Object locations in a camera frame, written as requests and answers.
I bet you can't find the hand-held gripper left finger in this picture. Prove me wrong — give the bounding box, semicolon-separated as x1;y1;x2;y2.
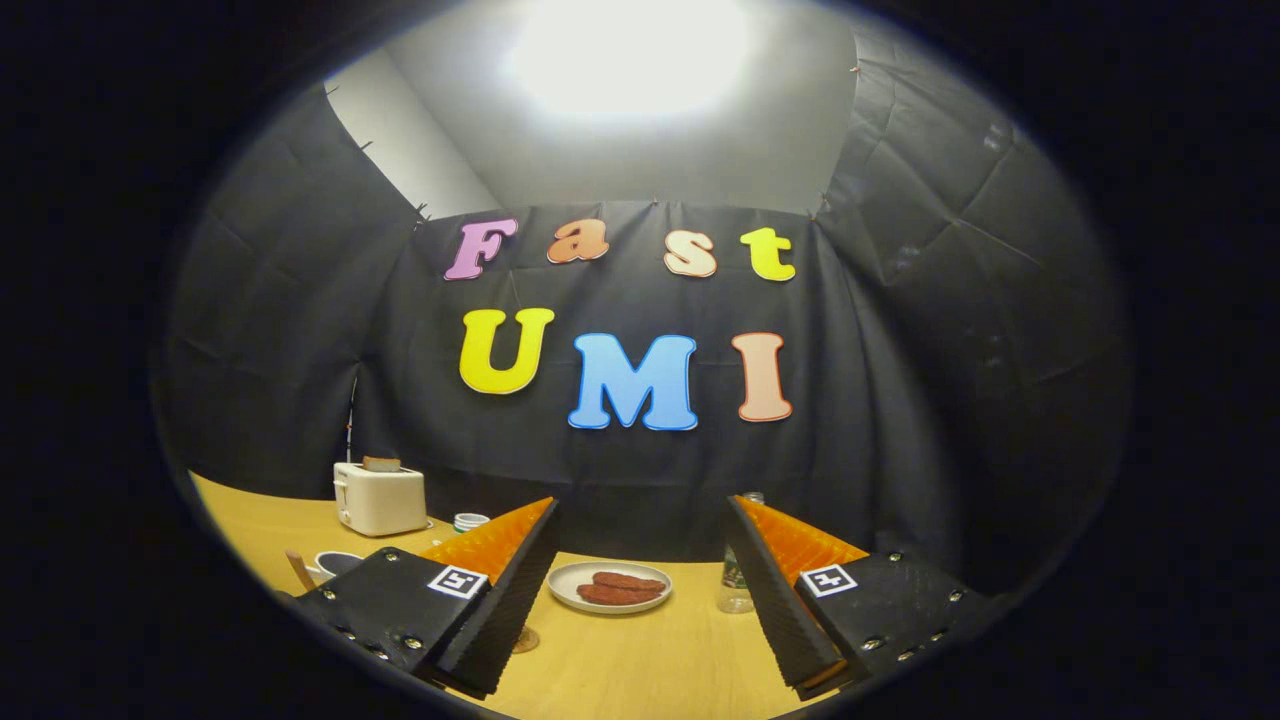
297;497;561;699

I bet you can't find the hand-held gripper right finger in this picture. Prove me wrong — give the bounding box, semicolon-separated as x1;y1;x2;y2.
722;494;1001;701

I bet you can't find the white cup with wooden handle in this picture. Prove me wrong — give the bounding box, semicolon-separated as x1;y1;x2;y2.
285;548;366;591

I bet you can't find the clear plastic water bottle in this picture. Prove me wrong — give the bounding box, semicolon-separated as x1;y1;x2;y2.
716;491;766;614

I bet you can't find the white round plate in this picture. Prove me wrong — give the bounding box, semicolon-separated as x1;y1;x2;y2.
547;560;673;615

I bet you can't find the wooden table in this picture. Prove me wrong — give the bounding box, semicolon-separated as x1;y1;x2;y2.
190;472;851;720

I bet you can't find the cream toaster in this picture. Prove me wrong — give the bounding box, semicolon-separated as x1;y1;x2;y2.
333;461;429;538

